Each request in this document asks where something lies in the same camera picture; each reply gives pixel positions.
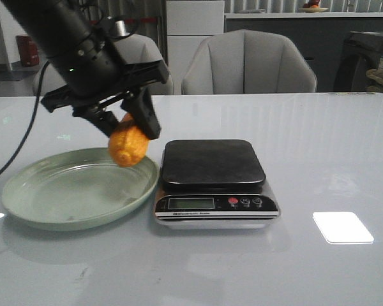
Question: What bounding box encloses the white cabinet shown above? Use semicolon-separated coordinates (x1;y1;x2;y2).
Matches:
166;1;225;94

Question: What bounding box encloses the fruit bowl on counter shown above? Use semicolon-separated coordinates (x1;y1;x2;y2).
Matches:
300;0;329;13

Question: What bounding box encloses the black silver kitchen scale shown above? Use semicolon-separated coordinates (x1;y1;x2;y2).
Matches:
153;140;281;230

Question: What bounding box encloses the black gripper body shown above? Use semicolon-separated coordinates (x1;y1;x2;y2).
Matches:
40;28;169;117

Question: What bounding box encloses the black cable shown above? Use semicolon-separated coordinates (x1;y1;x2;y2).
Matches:
0;60;50;187

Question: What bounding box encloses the orange corn cob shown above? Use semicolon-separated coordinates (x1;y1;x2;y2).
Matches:
108;113;149;167

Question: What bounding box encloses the light green plate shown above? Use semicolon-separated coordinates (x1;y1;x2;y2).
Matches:
2;148;160;231

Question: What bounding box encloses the beige cushion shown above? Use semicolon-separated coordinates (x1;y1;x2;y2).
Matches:
366;69;383;93

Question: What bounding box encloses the dark appliance at right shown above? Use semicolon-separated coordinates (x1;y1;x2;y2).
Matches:
333;31;383;92

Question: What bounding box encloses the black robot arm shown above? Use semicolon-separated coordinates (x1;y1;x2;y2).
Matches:
3;1;169;140

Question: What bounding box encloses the red trash bin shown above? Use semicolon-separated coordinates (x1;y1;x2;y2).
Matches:
16;34;40;67

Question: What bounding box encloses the grey upholstered chair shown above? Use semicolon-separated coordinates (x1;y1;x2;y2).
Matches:
181;29;317;95
40;34;174;96

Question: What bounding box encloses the dark grey counter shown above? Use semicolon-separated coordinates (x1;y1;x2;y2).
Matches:
225;12;383;92

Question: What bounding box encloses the left grey upholstered chair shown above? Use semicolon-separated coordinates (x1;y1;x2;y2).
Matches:
40;34;174;96

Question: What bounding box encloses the right grey upholstered chair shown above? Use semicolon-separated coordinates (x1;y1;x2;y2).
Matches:
181;29;317;95

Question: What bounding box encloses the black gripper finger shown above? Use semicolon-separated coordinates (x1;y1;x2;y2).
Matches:
83;108;118;137
121;87;161;140

